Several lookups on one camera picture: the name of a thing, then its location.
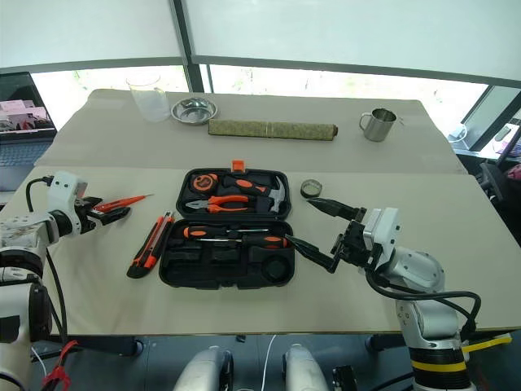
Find black electrical tape roll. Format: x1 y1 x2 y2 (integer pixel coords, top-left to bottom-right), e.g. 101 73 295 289
300 178 324 200

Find white cable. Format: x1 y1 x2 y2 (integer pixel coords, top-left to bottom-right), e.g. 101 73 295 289
261 334 278 391

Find yellow tape strip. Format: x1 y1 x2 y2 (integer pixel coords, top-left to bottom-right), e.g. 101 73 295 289
462 332 513 354

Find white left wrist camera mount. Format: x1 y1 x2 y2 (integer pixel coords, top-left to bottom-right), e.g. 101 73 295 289
46 170 90 238

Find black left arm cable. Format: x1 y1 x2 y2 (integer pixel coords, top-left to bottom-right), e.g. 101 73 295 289
24 174 69 345

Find grey rounded robot leg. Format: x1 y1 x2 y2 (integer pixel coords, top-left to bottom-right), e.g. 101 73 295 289
172 345 236 391
282 343 330 391

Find stainless steel mug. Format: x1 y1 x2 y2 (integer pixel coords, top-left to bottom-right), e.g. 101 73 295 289
358 108 398 143

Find clear plastic measuring cup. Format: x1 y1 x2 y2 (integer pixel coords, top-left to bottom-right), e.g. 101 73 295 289
125 73 172 124

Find orange black tape measure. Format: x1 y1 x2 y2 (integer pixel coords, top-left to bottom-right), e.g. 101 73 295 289
192 173 219 192

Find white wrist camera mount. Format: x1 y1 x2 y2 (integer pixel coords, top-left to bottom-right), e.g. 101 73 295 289
46 170 90 238
361 207 402 270

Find stainless steel bowl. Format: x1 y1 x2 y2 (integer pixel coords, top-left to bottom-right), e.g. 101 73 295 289
170 97 219 126

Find orange handled pliers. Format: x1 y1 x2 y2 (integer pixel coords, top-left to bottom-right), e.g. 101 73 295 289
185 194 251 214

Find black plastic tool case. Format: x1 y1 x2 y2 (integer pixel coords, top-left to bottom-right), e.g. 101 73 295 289
158 160 296 291

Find orange black utility knife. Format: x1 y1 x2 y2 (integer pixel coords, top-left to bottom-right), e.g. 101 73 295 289
126 210 177 279

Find black computer monitor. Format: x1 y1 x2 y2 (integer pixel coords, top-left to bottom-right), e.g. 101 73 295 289
461 83 521 152

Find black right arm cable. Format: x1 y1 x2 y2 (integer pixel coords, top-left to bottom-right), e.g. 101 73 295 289
364 266 483 333

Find small black box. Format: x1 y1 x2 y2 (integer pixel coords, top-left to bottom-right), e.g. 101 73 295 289
331 364 360 391

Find rolled olive mat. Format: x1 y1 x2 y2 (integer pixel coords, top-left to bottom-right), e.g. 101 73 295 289
208 118 339 142

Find black office chair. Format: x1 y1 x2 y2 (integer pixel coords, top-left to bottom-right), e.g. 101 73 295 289
477 159 521 248

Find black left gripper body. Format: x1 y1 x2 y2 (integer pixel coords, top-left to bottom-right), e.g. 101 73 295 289
74 198 102 235

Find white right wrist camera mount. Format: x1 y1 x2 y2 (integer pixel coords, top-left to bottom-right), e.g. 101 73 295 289
361 207 402 270

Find orange tester pen screwdriver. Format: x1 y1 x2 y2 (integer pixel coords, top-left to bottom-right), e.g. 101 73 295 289
92 194 155 213

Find red cable tie bundle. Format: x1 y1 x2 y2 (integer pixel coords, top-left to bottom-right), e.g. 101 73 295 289
40 339 79 391

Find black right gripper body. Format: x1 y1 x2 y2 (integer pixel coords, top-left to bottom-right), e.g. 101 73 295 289
339 207 374 270

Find claw hammer orange black handle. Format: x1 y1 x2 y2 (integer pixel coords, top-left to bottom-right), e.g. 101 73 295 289
222 175 290 214

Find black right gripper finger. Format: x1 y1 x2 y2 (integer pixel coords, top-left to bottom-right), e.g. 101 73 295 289
305 197 367 222
284 234 347 275

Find open laptop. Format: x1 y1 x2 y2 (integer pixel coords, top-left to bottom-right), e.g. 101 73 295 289
0 72 59 193

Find dark window frame post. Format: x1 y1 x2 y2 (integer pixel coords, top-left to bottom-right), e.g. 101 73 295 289
169 0 212 94

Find orange black screwdriver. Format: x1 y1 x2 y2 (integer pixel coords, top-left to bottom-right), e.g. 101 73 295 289
182 225 270 242
195 235 291 250

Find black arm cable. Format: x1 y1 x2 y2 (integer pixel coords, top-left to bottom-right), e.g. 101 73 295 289
24 174 69 345
364 266 483 333

